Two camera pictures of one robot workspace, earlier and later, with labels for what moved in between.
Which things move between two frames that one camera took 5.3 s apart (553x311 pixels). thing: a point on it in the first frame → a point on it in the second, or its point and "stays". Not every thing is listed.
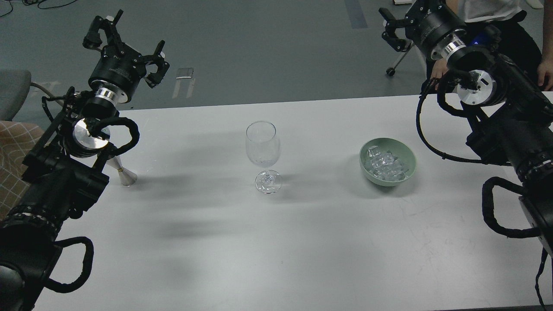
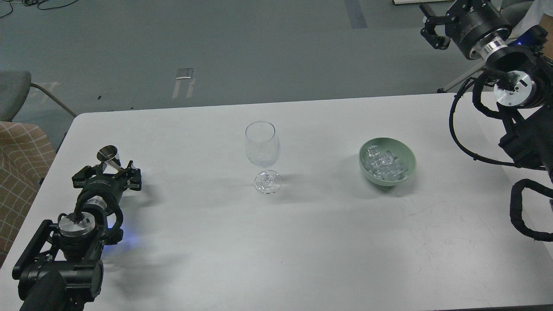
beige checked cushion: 17,138 stays
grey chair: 14,85 stays
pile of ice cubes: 385,166 stays
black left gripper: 119,69 → 109,187
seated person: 439,66 → 540,13
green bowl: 387,161 stays
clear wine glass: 263,146 stays
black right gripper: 433,25 → 468,22
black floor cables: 31,2 stays
